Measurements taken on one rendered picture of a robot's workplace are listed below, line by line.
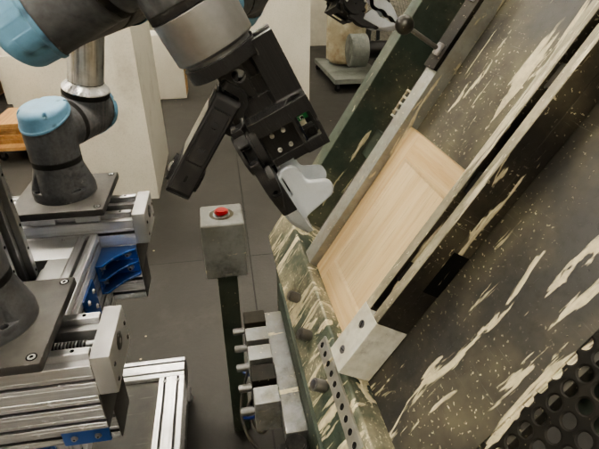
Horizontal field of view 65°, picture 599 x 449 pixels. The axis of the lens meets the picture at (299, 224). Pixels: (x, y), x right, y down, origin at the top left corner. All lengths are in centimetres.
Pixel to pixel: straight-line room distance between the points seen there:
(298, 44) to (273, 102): 435
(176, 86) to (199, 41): 563
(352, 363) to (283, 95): 56
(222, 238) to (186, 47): 94
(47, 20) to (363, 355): 68
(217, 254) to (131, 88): 212
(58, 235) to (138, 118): 210
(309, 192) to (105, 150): 305
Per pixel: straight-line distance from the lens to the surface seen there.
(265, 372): 110
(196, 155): 45
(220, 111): 44
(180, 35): 42
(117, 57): 328
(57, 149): 125
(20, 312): 90
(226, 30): 42
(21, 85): 534
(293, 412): 106
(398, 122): 109
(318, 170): 52
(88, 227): 131
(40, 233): 135
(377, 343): 86
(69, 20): 45
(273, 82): 44
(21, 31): 47
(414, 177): 99
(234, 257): 135
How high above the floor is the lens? 158
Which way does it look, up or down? 31 degrees down
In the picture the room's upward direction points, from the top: straight up
